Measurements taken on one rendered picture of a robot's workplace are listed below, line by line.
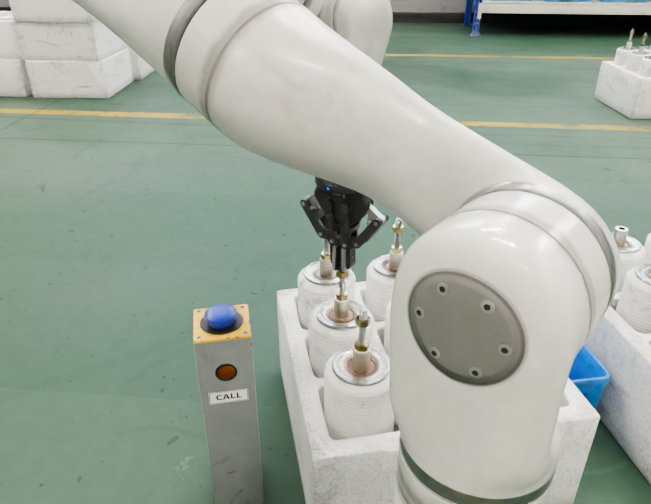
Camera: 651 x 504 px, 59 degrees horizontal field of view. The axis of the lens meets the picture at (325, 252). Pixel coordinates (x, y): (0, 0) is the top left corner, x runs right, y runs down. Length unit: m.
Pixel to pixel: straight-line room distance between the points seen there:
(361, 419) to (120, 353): 0.63
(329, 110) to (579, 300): 0.16
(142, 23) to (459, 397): 0.28
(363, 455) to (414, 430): 0.43
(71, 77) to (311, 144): 2.95
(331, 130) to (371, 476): 0.55
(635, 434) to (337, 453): 0.52
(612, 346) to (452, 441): 0.78
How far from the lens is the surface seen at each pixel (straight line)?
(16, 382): 1.26
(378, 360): 0.77
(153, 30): 0.38
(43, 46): 3.30
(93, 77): 3.22
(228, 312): 0.73
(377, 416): 0.77
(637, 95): 2.99
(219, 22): 0.35
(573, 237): 0.29
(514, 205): 0.29
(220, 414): 0.80
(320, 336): 0.84
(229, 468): 0.87
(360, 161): 0.34
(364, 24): 0.66
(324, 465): 0.76
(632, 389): 1.06
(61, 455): 1.08
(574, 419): 0.86
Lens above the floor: 0.75
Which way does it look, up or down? 29 degrees down
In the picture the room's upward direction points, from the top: straight up
